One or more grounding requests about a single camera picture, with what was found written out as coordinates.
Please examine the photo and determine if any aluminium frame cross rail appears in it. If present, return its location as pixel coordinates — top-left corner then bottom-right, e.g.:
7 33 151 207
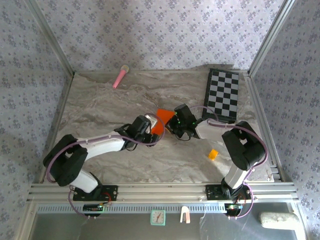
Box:
26 182 300 203

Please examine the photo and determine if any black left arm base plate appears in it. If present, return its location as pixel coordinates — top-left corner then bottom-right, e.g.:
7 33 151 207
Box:
72 184 119 202

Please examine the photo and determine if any thin black right gripper cable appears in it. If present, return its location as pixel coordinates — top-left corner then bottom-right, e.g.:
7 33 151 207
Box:
174 129 191 141

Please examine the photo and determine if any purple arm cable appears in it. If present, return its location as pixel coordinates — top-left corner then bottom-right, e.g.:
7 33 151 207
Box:
191 104 269 221
45 113 166 221

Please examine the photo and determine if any aluminium table side rail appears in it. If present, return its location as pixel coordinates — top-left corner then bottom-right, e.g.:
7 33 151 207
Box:
37 72 76 183
243 73 286 182

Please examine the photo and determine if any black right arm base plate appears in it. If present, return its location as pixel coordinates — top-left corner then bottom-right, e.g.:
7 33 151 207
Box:
205 184 252 201

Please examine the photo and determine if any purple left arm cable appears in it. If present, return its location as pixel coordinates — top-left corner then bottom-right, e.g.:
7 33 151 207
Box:
45 113 166 221

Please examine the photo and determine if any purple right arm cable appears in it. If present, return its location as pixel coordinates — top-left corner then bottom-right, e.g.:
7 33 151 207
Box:
191 104 269 221

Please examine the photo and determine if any small teal square clock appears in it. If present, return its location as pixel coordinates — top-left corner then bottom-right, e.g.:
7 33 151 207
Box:
149 209 166 227

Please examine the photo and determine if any pink toy microphone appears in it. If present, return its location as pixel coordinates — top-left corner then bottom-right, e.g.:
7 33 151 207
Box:
112 64 131 89

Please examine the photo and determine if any black and grey chessboard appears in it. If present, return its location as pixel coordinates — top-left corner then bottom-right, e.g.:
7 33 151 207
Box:
201 68 240 123

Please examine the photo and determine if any slotted grey cable duct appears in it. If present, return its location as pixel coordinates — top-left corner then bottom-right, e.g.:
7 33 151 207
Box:
36 201 227 215

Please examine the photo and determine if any aluminium frame post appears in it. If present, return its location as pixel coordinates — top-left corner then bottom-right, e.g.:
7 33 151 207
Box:
247 0 300 76
23 0 76 76

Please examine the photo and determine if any white plastic hook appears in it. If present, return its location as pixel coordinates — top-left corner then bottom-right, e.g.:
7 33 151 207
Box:
179 206 191 224

